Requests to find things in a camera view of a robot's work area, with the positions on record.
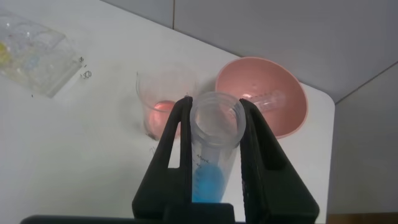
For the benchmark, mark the clear acrylic test tube rack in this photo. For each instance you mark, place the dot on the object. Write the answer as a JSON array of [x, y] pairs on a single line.
[[40, 59]]

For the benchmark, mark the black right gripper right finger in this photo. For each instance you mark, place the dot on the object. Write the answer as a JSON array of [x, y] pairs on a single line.
[[280, 199]]

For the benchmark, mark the pink plastic bowl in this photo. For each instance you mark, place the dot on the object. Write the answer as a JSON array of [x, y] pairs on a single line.
[[280, 77]]

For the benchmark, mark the blue pigment test tube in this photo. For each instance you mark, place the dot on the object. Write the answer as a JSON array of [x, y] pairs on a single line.
[[214, 149]]

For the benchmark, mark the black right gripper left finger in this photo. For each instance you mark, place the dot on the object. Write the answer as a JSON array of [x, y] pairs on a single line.
[[149, 193]]

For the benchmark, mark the clear glass beaker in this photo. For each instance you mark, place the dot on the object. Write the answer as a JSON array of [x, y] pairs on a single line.
[[161, 93]]

